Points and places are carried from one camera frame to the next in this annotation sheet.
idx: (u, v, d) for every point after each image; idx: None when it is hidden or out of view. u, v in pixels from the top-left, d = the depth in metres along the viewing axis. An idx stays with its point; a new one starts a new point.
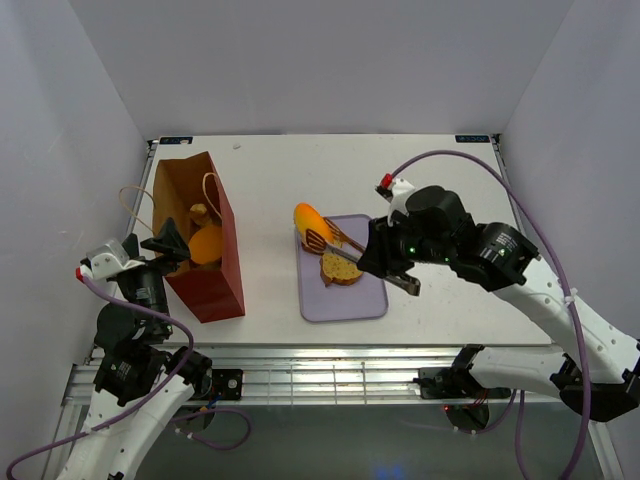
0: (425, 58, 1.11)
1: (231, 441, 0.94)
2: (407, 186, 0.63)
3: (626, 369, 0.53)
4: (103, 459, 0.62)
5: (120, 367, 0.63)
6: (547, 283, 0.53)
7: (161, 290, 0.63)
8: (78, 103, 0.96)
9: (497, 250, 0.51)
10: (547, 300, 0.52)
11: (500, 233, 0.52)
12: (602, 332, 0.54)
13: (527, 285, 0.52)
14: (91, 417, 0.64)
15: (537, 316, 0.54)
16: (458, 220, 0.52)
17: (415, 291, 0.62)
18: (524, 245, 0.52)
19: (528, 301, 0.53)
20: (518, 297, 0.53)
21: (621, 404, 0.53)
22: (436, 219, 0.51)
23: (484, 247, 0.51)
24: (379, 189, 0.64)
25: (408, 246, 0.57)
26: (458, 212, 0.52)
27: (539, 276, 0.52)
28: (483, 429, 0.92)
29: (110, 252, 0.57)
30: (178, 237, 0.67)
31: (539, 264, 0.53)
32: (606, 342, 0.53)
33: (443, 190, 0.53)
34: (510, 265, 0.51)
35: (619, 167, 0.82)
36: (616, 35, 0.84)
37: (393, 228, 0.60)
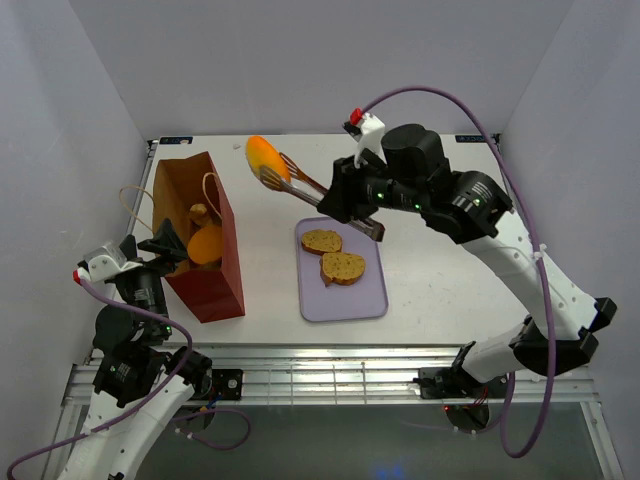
0: (425, 58, 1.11)
1: (234, 440, 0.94)
2: (378, 125, 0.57)
3: (583, 326, 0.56)
4: (103, 460, 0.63)
5: (120, 368, 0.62)
6: (517, 237, 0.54)
7: (159, 291, 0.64)
8: (78, 103, 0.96)
9: (472, 200, 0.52)
10: (516, 254, 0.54)
11: (476, 184, 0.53)
12: (565, 290, 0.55)
13: (498, 238, 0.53)
14: (91, 418, 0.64)
15: (504, 269, 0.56)
16: (436, 166, 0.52)
17: (379, 237, 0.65)
18: (500, 196, 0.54)
19: (496, 254, 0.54)
20: (486, 249, 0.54)
21: (573, 360, 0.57)
22: (415, 162, 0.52)
23: (459, 196, 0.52)
24: (346, 125, 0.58)
25: (378, 191, 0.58)
26: (437, 158, 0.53)
27: (510, 231, 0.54)
28: (484, 429, 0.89)
29: (107, 255, 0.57)
30: (175, 237, 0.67)
31: (508, 216, 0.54)
32: (568, 299, 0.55)
33: (428, 134, 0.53)
34: (483, 216, 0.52)
35: (620, 167, 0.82)
36: (617, 34, 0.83)
37: (360, 170, 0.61)
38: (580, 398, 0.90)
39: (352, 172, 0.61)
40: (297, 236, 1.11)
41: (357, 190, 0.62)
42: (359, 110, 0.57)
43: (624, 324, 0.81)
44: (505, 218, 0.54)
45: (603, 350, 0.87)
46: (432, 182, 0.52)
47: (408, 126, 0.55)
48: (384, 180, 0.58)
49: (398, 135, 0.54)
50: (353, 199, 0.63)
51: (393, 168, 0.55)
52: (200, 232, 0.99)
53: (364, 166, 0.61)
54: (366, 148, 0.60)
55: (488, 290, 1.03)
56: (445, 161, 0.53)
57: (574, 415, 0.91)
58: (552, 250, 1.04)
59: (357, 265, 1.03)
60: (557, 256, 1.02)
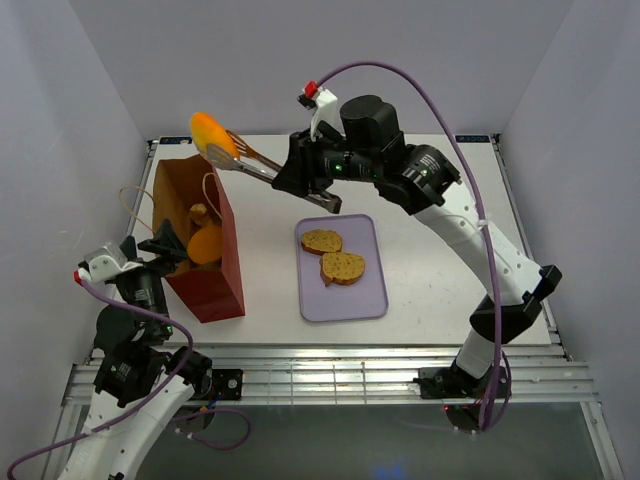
0: (425, 58, 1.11)
1: (233, 440, 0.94)
2: (332, 97, 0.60)
3: (527, 290, 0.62)
4: (104, 460, 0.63)
5: (120, 368, 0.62)
6: (464, 206, 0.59)
7: (159, 291, 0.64)
8: (78, 102, 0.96)
9: (420, 171, 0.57)
10: (463, 223, 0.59)
11: (425, 157, 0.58)
12: (510, 257, 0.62)
13: (445, 207, 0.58)
14: (91, 418, 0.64)
15: (453, 238, 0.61)
16: (388, 137, 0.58)
17: (334, 209, 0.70)
18: (447, 168, 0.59)
19: (443, 223, 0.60)
20: (434, 218, 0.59)
21: (520, 323, 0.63)
22: (368, 131, 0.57)
23: (409, 168, 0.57)
24: (301, 99, 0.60)
25: (335, 164, 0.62)
26: (391, 130, 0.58)
27: (456, 201, 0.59)
28: (483, 430, 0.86)
29: (108, 255, 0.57)
30: (175, 237, 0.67)
31: (454, 186, 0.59)
32: (512, 265, 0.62)
33: (383, 106, 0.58)
34: (431, 186, 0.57)
35: (619, 168, 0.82)
36: (617, 34, 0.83)
37: (316, 143, 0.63)
38: (579, 398, 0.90)
39: (309, 145, 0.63)
40: (297, 236, 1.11)
41: (314, 163, 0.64)
42: (314, 83, 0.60)
43: (623, 324, 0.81)
44: (452, 188, 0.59)
45: (602, 350, 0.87)
46: (384, 153, 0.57)
47: (365, 97, 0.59)
48: (340, 152, 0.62)
49: (356, 106, 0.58)
50: (309, 172, 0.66)
51: (350, 138, 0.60)
52: (201, 232, 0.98)
53: (319, 138, 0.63)
54: (321, 121, 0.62)
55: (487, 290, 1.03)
56: (398, 133, 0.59)
57: (573, 415, 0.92)
58: (551, 250, 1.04)
59: (357, 265, 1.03)
60: (556, 256, 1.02)
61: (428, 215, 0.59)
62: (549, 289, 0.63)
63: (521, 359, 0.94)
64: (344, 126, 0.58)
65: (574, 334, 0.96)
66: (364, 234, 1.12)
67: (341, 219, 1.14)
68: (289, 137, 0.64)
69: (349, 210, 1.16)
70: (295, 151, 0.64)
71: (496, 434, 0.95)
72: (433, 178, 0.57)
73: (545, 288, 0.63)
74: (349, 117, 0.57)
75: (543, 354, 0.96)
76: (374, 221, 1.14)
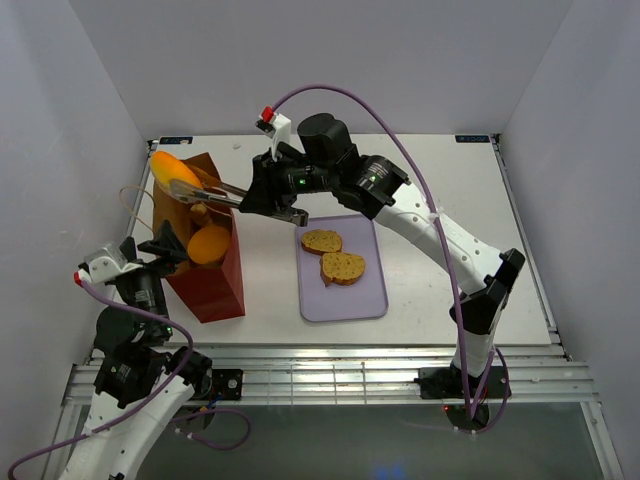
0: (425, 58, 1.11)
1: (231, 441, 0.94)
2: (287, 120, 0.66)
3: (488, 274, 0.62)
4: (104, 460, 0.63)
5: (120, 369, 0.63)
6: (415, 203, 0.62)
7: (159, 292, 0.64)
8: (78, 102, 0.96)
9: (370, 178, 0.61)
10: (415, 218, 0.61)
11: (375, 166, 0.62)
12: (466, 244, 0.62)
13: (396, 207, 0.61)
14: (91, 419, 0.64)
15: (410, 234, 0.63)
16: (342, 151, 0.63)
17: (302, 221, 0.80)
18: (396, 172, 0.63)
19: (397, 220, 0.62)
20: (386, 216, 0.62)
21: (489, 308, 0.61)
22: (323, 146, 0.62)
23: (362, 176, 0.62)
24: (260, 123, 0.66)
25: (298, 179, 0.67)
26: (344, 143, 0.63)
27: (406, 200, 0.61)
28: (483, 429, 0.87)
29: (108, 256, 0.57)
30: (175, 238, 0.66)
31: (402, 187, 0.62)
32: (470, 252, 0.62)
33: (334, 122, 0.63)
34: (382, 190, 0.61)
35: (620, 168, 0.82)
36: (617, 34, 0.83)
37: (279, 163, 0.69)
38: (580, 398, 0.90)
39: (272, 165, 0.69)
40: (297, 236, 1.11)
41: (278, 180, 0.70)
42: (270, 108, 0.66)
43: (623, 324, 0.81)
44: (401, 188, 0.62)
45: (603, 351, 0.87)
46: (339, 164, 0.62)
47: (318, 116, 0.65)
48: (302, 168, 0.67)
49: (312, 123, 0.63)
50: (274, 189, 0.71)
51: (309, 154, 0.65)
52: (202, 233, 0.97)
53: (280, 158, 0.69)
54: (281, 142, 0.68)
55: None
56: (350, 146, 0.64)
57: (574, 415, 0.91)
58: (551, 251, 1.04)
59: (357, 265, 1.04)
60: (557, 256, 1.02)
61: (381, 215, 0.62)
62: (513, 272, 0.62)
63: (520, 359, 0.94)
64: (302, 142, 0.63)
65: (574, 333, 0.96)
66: (364, 234, 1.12)
67: (341, 219, 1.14)
68: (252, 162, 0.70)
69: (349, 210, 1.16)
70: (259, 173, 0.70)
71: (496, 434, 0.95)
72: (384, 183, 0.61)
73: (507, 272, 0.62)
74: (306, 134, 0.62)
75: (543, 354, 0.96)
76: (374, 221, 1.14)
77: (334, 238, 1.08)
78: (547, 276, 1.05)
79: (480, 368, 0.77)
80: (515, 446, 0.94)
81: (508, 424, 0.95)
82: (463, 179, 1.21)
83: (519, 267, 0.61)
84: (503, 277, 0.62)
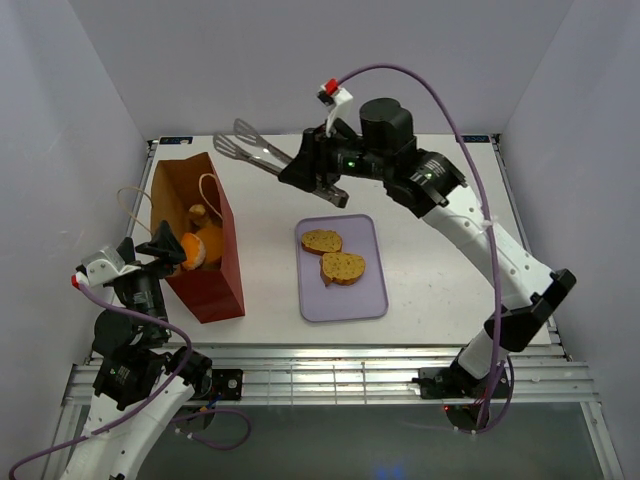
0: (425, 57, 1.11)
1: (232, 441, 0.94)
2: (350, 97, 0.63)
3: (535, 291, 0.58)
4: (104, 462, 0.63)
5: (119, 371, 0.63)
6: (468, 208, 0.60)
7: (158, 294, 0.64)
8: (77, 101, 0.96)
9: (425, 174, 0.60)
10: (467, 223, 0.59)
11: (432, 162, 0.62)
12: (516, 258, 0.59)
13: (449, 208, 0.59)
14: (91, 421, 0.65)
15: (459, 240, 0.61)
16: (403, 142, 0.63)
17: (340, 203, 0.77)
18: (452, 172, 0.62)
19: (448, 224, 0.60)
20: (436, 219, 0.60)
21: (531, 325, 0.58)
22: (383, 135, 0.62)
23: (417, 171, 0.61)
24: (322, 95, 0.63)
25: (348, 161, 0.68)
26: (407, 134, 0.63)
27: (459, 203, 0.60)
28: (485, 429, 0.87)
29: (105, 259, 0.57)
30: (174, 239, 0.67)
31: (458, 188, 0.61)
32: (518, 266, 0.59)
33: (400, 112, 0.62)
34: (436, 188, 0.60)
35: (620, 167, 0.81)
36: (617, 34, 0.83)
37: (330, 139, 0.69)
38: (580, 398, 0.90)
39: (324, 141, 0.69)
40: (297, 236, 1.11)
41: (327, 158, 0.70)
42: (335, 81, 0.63)
43: (622, 324, 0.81)
44: (454, 190, 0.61)
45: (602, 351, 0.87)
46: (397, 155, 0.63)
47: (385, 102, 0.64)
48: (354, 151, 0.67)
49: (377, 109, 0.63)
50: (320, 165, 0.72)
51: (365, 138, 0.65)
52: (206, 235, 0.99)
53: (334, 135, 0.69)
54: (337, 120, 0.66)
55: (486, 290, 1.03)
56: (411, 137, 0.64)
57: (574, 416, 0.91)
58: (552, 251, 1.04)
59: (357, 265, 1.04)
60: (557, 256, 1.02)
61: (430, 216, 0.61)
62: (562, 293, 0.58)
63: (521, 359, 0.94)
64: (362, 127, 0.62)
65: (575, 333, 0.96)
66: (364, 233, 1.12)
67: (341, 219, 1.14)
68: (303, 133, 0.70)
69: (348, 209, 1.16)
70: (309, 146, 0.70)
71: (496, 433, 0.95)
72: (440, 182, 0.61)
73: (556, 293, 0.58)
74: (368, 119, 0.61)
75: (543, 354, 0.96)
76: (374, 221, 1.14)
77: (334, 238, 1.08)
78: None
79: (484, 368, 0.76)
80: (515, 445, 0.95)
81: (508, 424, 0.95)
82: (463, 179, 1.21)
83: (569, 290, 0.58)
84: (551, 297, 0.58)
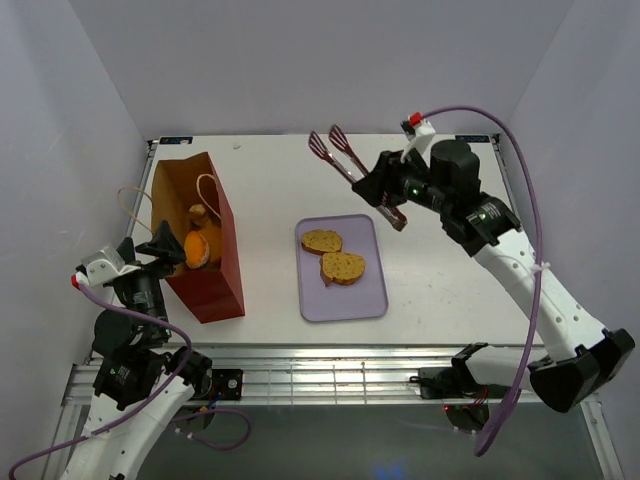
0: (426, 57, 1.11)
1: (232, 441, 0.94)
2: (432, 130, 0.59)
3: (582, 345, 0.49)
4: (104, 461, 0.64)
5: (120, 371, 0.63)
6: (519, 250, 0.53)
7: (158, 294, 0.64)
8: (77, 102, 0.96)
9: (480, 215, 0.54)
10: (515, 265, 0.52)
11: (487, 205, 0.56)
12: (566, 304, 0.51)
13: (498, 248, 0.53)
14: (91, 421, 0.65)
15: (505, 282, 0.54)
16: (467, 184, 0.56)
17: (398, 226, 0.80)
18: (509, 217, 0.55)
19: (496, 264, 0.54)
20: (485, 257, 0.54)
21: (572, 381, 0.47)
22: (447, 171, 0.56)
23: (475, 210, 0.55)
24: (404, 124, 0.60)
25: (412, 188, 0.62)
26: (474, 176, 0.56)
27: (513, 245, 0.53)
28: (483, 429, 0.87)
29: (105, 259, 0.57)
30: (174, 239, 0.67)
31: (512, 231, 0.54)
32: (567, 314, 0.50)
33: (471, 154, 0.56)
34: (489, 230, 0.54)
35: (620, 167, 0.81)
36: (617, 35, 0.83)
37: (405, 166, 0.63)
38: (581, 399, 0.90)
39: (396, 166, 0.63)
40: (297, 236, 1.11)
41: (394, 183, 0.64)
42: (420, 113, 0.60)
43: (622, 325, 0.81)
44: (507, 232, 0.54)
45: None
46: (458, 194, 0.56)
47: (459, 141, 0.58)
48: (423, 180, 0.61)
49: (449, 146, 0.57)
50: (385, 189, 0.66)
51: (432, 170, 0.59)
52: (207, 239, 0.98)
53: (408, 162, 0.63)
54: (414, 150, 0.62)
55: (486, 290, 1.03)
56: (477, 181, 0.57)
57: (573, 416, 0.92)
58: (552, 251, 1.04)
59: (357, 265, 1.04)
60: (557, 256, 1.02)
61: (479, 254, 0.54)
62: (615, 354, 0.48)
63: None
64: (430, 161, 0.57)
65: None
66: (364, 233, 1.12)
67: (341, 219, 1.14)
68: (380, 154, 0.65)
69: (348, 209, 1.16)
70: (381, 168, 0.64)
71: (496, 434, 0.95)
72: (496, 226, 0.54)
73: (607, 352, 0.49)
74: (437, 155, 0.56)
75: None
76: (374, 221, 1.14)
77: (334, 239, 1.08)
78: None
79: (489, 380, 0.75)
80: (515, 445, 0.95)
81: (508, 424, 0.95)
82: None
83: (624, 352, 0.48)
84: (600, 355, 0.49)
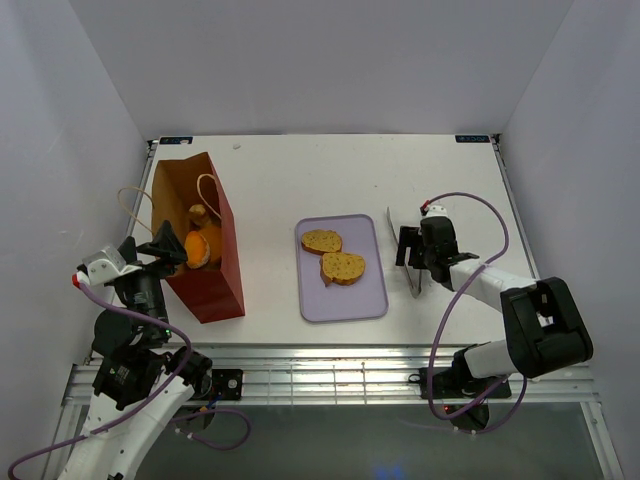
0: (425, 57, 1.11)
1: (231, 441, 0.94)
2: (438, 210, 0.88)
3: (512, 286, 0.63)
4: (102, 461, 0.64)
5: (119, 371, 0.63)
6: (473, 261, 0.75)
7: (158, 294, 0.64)
8: (76, 100, 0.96)
9: (452, 260, 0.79)
10: (468, 267, 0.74)
11: (460, 254, 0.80)
12: (505, 275, 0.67)
13: (458, 268, 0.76)
14: (90, 420, 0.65)
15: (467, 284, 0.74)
16: (444, 239, 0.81)
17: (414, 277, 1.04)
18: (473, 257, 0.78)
19: (458, 274, 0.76)
20: (453, 273, 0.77)
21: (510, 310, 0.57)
22: (430, 232, 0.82)
23: (450, 259, 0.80)
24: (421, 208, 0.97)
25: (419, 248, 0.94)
26: (448, 236, 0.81)
27: (469, 263, 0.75)
28: (483, 429, 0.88)
29: (106, 259, 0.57)
30: (175, 240, 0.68)
31: (469, 258, 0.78)
32: (504, 279, 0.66)
33: (445, 220, 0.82)
34: None
35: (620, 168, 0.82)
36: (617, 35, 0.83)
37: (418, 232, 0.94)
38: (580, 399, 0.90)
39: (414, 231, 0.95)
40: (297, 236, 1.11)
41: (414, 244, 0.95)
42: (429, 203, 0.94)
43: (621, 325, 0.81)
44: (466, 259, 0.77)
45: (600, 350, 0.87)
46: (437, 247, 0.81)
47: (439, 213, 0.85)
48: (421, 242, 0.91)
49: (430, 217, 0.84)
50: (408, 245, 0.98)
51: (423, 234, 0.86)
52: (210, 243, 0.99)
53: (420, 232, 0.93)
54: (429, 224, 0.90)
55: None
56: (453, 238, 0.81)
57: (574, 416, 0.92)
58: (551, 251, 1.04)
59: (357, 265, 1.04)
60: (557, 255, 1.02)
61: (452, 275, 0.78)
62: (556, 302, 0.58)
63: None
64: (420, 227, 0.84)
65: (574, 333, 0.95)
66: (364, 233, 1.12)
67: (341, 219, 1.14)
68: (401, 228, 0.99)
69: (348, 209, 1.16)
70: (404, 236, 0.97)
71: (495, 433, 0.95)
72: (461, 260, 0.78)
73: (551, 305, 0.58)
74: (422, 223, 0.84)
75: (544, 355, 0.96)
76: (374, 221, 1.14)
77: (334, 239, 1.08)
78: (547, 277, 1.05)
79: (485, 374, 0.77)
80: (515, 445, 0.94)
81: (508, 424, 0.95)
82: (463, 179, 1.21)
83: (557, 293, 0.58)
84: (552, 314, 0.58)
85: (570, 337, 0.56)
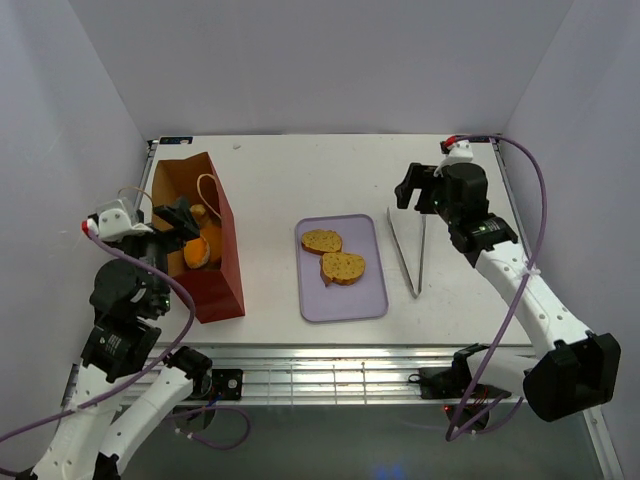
0: (425, 58, 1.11)
1: (232, 440, 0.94)
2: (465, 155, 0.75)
3: (561, 340, 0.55)
4: (90, 442, 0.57)
5: (110, 340, 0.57)
6: (512, 257, 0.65)
7: (163, 263, 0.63)
8: (76, 101, 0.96)
9: (481, 228, 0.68)
10: (507, 268, 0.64)
11: (492, 222, 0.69)
12: (551, 305, 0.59)
13: (492, 253, 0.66)
14: (77, 395, 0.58)
15: (500, 285, 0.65)
16: (473, 201, 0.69)
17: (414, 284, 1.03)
18: (508, 232, 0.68)
19: (490, 267, 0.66)
20: (484, 259, 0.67)
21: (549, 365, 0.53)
22: (460, 189, 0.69)
23: (478, 226, 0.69)
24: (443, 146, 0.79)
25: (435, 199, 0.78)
26: (480, 197, 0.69)
27: (506, 252, 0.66)
28: (483, 429, 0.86)
29: (120, 209, 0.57)
30: (189, 214, 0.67)
31: (506, 242, 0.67)
32: (550, 314, 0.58)
33: (480, 176, 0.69)
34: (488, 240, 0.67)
35: (620, 168, 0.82)
36: (617, 36, 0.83)
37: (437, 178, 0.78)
38: None
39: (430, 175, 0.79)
40: (297, 236, 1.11)
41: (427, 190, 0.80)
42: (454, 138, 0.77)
43: (620, 325, 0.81)
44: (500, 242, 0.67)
45: None
46: (465, 208, 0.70)
47: (472, 165, 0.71)
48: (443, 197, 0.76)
49: (462, 169, 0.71)
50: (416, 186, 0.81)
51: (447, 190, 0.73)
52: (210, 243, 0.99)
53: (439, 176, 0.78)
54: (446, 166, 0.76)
55: (487, 290, 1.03)
56: (484, 199, 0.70)
57: (573, 415, 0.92)
58: (551, 250, 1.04)
59: (356, 265, 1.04)
60: (556, 255, 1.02)
61: (479, 258, 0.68)
62: (599, 358, 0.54)
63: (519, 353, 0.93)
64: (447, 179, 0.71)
65: None
66: (364, 233, 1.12)
67: (341, 219, 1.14)
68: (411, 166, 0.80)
69: (348, 209, 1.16)
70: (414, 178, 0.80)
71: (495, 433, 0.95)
72: (495, 241, 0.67)
73: (592, 354, 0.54)
74: (452, 175, 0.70)
75: None
76: (374, 221, 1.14)
77: (334, 239, 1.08)
78: (547, 276, 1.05)
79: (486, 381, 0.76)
80: (515, 445, 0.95)
81: (507, 424, 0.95)
82: None
83: (608, 352, 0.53)
84: (587, 361, 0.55)
85: (596, 392, 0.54)
